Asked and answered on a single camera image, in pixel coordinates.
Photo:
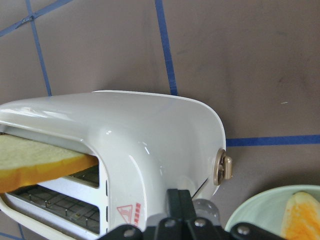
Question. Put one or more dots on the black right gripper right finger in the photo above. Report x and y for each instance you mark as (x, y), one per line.
(202, 223)

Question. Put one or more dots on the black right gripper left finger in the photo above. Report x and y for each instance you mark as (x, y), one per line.
(167, 227)

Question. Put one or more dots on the white two-slot toaster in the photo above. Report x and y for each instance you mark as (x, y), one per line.
(145, 143)

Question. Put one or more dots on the bread slice in toaster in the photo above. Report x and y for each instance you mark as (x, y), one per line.
(25, 162)

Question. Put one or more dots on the light green plate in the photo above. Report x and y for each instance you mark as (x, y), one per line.
(266, 209)

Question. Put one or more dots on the triangular toast on plate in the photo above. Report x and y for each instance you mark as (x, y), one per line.
(301, 220)

